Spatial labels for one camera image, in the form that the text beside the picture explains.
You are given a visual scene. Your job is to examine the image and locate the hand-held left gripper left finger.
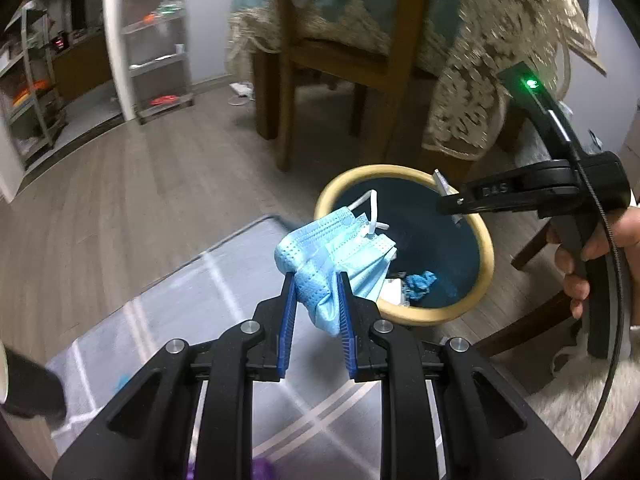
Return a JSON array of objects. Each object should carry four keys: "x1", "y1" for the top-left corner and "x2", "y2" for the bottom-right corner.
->
[{"x1": 52, "y1": 271, "x2": 297, "y2": 480}]

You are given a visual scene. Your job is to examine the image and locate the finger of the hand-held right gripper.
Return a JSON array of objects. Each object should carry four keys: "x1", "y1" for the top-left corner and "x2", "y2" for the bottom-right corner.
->
[{"x1": 437, "y1": 160, "x2": 581, "y2": 217}]

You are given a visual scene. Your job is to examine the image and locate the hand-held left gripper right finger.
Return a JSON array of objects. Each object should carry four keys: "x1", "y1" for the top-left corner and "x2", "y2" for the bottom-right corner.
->
[{"x1": 337, "y1": 271, "x2": 583, "y2": 480}]

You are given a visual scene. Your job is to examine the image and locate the blue face mask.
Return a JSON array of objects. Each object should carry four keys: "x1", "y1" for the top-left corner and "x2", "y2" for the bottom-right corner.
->
[{"x1": 274, "y1": 190, "x2": 398, "y2": 338}]

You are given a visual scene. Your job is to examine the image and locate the blue wrapper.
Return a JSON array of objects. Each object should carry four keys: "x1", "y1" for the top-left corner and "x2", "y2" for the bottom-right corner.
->
[{"x1": 404, "y1": 270, "x2": 439, "y2": 304}]

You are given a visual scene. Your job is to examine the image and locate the yellow rimmed trash bin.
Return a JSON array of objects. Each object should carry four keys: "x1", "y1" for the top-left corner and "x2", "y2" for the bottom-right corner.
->
[{"x1": 314, "y1": 164, "x2": 496, "y2": 326}]

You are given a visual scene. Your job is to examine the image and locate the person's right hand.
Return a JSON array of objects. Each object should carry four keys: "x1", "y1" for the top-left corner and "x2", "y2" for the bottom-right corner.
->
[{"x1": 546, "y1": 205, "x2": 640, "y2": 320}]

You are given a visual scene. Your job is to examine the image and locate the white crumpled tissue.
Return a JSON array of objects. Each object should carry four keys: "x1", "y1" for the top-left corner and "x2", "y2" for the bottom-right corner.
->
[{"x1": 385, "y1": 280, "x2": 412, "y2": 307}]

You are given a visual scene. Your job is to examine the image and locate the table with lace cloth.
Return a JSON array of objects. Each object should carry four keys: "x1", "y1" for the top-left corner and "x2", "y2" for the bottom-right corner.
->
[{"x1": 225, "y1": 0, "x2": 608, "y2": 161}]

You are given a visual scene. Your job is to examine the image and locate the grey checked mat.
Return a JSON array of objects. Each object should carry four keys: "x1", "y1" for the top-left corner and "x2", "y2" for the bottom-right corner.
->
[{"x1": 45, "y1": 214, "x2": 401, "y2": 480}]

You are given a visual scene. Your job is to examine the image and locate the dark wooden chair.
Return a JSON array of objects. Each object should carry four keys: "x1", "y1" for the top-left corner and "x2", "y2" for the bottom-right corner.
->
[{"x1": 472, "y1": 222, "x2": 583, "y2": 396}]

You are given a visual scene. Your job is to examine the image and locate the purple wrapper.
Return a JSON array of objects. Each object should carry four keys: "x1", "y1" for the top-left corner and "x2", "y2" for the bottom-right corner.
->
[{"x1": 186, "y1": 456, "x2": 277, "y2": 480}]

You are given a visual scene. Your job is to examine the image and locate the light wooden chair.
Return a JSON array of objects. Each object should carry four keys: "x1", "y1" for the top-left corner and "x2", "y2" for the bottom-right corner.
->
[{"x1": 274, "y1": 0, "x2": 436, "y2": 173}]

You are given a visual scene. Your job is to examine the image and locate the white fluffy rug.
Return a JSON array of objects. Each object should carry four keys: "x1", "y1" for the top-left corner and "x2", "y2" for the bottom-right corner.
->
[{"x1": 525, "y1": 345, "x2": 640, "y2": 480}]

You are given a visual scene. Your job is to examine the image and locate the black mug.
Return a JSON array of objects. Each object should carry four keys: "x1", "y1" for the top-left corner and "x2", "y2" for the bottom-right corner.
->
[{"x1": 0, "y1": 342, "x2": 68, "y2": 418}]

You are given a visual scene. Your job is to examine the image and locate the grey wheeled shelf rack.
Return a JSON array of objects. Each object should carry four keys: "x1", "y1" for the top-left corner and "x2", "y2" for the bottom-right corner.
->
[{"x1": 120, "y1": 0, "x2": 195, "y2": 123}]

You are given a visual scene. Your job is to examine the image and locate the wooden kitchen counter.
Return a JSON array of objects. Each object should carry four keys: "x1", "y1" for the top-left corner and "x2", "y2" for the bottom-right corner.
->
[{"x1": 50, "y1": 30, "x2": 113, "y2": 103}]

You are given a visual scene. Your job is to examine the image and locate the steel kitchen rack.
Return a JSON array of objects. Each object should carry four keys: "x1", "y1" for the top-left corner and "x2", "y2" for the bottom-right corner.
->
[{"x1": 0, "y1": 2, "x2": 68, "y2": 161}]

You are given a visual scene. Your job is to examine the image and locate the black cable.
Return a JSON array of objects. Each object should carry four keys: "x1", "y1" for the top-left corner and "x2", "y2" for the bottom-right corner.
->
[{"x1": 575, "y1": 155, "x2": 628, "y2": 461}]

